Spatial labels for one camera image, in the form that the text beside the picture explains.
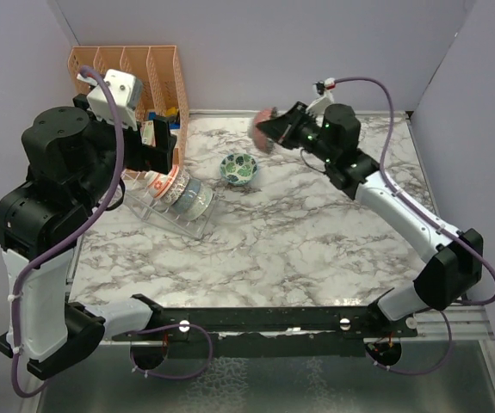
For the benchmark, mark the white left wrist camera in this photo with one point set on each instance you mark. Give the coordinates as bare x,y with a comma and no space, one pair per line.
126,90

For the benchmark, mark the white wire dish rack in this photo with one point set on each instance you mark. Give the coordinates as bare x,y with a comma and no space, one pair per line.
155,213

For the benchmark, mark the blue wave hexagon bowl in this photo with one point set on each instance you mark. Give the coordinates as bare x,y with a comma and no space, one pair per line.
188,196

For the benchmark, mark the white teal patterned bowl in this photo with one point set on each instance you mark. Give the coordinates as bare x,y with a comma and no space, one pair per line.
200,204

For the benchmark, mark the grey lace patterned bowl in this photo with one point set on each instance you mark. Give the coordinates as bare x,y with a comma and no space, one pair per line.
176,188

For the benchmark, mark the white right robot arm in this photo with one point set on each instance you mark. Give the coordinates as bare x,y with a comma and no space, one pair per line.
449,255

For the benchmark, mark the green white box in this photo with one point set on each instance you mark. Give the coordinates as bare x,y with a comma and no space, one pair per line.
147,133

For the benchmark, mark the green leaf patterned bowl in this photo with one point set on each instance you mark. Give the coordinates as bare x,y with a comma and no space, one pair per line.
238,169

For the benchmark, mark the yellow grey eraser block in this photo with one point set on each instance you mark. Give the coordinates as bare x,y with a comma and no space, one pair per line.
172,115

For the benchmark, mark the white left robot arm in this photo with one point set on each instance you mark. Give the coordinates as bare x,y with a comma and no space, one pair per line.
75,165

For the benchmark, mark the orange floral bowl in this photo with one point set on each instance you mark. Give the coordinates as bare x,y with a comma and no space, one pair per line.
158,184

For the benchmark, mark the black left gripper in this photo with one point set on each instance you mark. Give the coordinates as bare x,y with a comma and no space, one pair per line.
147,157

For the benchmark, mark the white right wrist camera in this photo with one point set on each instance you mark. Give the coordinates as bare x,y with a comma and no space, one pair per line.
323,89

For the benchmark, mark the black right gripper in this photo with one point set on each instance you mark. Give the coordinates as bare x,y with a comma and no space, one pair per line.
282,127

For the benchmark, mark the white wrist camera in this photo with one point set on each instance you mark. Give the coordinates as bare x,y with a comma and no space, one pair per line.
126,90
323,89

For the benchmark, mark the orange plastic file organizer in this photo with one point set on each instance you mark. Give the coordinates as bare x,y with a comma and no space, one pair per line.
142,79

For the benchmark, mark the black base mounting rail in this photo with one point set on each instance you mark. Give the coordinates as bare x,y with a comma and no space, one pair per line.
256,332

